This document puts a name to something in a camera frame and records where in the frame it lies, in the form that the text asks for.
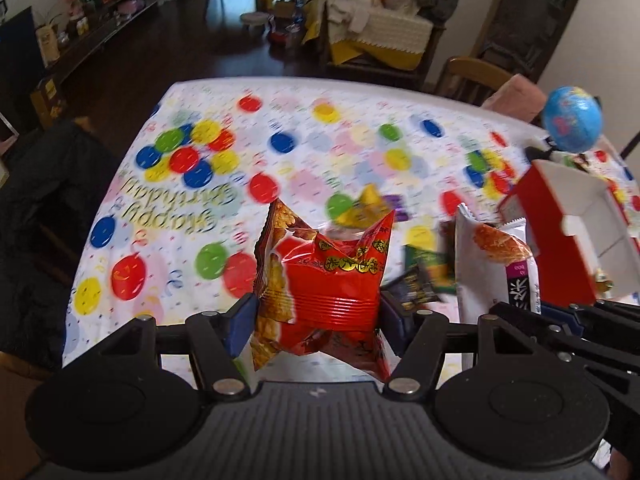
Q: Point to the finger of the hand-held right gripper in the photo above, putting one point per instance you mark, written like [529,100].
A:
[520,327]
[565,319]

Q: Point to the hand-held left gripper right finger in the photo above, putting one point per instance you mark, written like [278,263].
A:
[395,325]

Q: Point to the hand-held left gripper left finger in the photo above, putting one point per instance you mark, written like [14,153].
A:
[243,321]

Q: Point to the dark snack packet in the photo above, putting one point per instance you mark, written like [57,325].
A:
[410,290]

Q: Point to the white snack bag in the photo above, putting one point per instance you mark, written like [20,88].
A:
[477,280]

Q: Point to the red snack bag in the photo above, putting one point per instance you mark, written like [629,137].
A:
[330,285]

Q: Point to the red and white cardboard box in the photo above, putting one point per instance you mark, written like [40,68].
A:
[575,195]

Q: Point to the purple snack packet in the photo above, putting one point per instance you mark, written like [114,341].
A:
[398,205]

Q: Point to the yellow snack packet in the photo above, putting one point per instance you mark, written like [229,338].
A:
[367,205]

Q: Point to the balloon print tablecloth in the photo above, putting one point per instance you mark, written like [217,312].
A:
[300,170]

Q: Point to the small blue globe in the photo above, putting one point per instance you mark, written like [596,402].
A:
[570,115]

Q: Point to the black jacket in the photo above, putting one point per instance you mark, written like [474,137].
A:
[55,220]

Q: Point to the pink cushion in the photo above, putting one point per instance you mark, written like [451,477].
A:
[515,97]

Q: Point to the wooden chair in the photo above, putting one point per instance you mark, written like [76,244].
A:
[470,72]

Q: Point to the wooden sofa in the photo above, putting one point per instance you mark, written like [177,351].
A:
[370,62]

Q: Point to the small red toy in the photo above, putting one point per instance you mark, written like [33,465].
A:
[278,37]

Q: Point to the cream yellow blanket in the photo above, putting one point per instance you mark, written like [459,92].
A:
[395,35]

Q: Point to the small round white stool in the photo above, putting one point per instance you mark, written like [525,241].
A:
[256,20]

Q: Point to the dark tv cabinet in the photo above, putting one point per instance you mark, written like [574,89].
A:
[100,35]

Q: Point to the yellow box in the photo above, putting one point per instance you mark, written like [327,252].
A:
[47,45]

